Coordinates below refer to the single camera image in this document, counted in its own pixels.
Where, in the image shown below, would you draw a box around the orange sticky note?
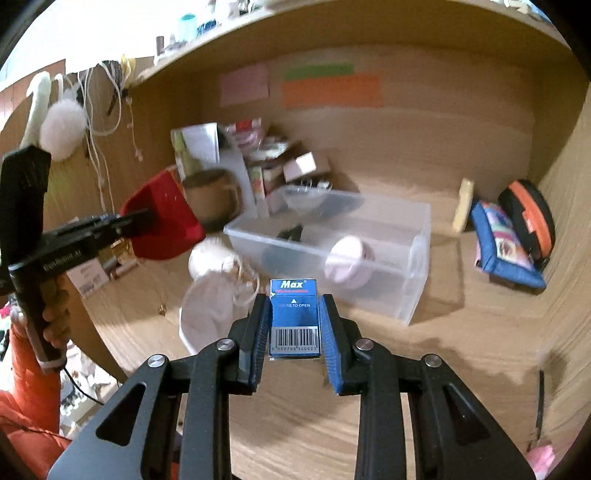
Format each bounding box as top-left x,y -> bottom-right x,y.
281,75 -> 384,110

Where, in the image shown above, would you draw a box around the blue staple box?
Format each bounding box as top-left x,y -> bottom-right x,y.
268,278 -> 321,361

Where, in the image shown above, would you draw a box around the green sticky note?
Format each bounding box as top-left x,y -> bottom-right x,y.
283,62 -> 356,80

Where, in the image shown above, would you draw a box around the white green booklet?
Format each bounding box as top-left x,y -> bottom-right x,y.
170,122 -> 223,182

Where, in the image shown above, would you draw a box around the hanging white strings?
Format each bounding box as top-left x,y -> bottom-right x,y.
69,60 -> 145,163

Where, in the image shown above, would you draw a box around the white labelled box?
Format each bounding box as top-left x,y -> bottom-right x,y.
66,258 -> 110,299

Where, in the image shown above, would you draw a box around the blue zipper pouch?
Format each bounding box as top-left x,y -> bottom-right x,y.
469,199 -> 547,291

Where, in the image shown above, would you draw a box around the pink sticky note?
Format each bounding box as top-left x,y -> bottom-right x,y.
219,63 -> 270,108

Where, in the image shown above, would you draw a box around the teal cup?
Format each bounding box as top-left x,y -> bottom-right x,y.
178,13 -> 199,43

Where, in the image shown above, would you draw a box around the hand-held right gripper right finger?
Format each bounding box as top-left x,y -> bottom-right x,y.
318,294 -> 537,480

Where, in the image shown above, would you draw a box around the brown mug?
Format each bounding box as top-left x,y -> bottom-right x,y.
182,168 -> 243,232

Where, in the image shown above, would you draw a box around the white plush strip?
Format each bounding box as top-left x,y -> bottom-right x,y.
20,71 -> 65,149

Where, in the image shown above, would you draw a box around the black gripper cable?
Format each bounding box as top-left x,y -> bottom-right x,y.
59,364 -> 112,408

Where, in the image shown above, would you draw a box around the clear plastic storage box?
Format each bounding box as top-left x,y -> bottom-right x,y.
223,186 -> 433,326

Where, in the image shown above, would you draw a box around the yellow sponge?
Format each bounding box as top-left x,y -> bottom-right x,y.
452,178 -> 476,234

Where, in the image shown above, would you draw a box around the black orange case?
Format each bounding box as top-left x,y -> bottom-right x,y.
497,179 -> 557,271

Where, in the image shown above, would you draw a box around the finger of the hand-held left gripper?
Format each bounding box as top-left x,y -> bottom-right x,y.
115,208 -> 158,241

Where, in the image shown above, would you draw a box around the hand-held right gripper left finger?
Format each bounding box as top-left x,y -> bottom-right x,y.
48,294 -> 274,480

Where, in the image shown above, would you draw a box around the pink soft object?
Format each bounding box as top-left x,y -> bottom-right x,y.
527,442 -> 556,480

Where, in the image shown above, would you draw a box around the small colourful carton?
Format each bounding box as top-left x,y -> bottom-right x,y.
248,165 -> 288,217

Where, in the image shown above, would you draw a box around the small white box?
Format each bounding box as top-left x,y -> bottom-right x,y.
282,151 -> 331,184

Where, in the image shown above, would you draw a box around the black pen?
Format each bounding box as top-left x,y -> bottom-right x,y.
534,369 -> 546,445

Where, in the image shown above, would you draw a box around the person's left forearm orange sleeve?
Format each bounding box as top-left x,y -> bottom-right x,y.
0,318 -> 75,480

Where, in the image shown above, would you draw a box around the white fluffy pompom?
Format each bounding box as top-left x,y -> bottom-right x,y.
39,99 -> 87,161

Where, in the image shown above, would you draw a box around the person's left hand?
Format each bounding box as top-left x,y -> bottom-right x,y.
41,302 -> 73,352

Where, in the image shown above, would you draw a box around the pink round case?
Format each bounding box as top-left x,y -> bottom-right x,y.
324,235 -> 371,289

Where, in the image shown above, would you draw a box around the wooden desktop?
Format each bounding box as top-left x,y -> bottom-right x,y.
85,138 -> 583,480

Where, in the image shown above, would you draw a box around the red plastic container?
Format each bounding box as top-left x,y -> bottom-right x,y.
121,171 -> 206,262

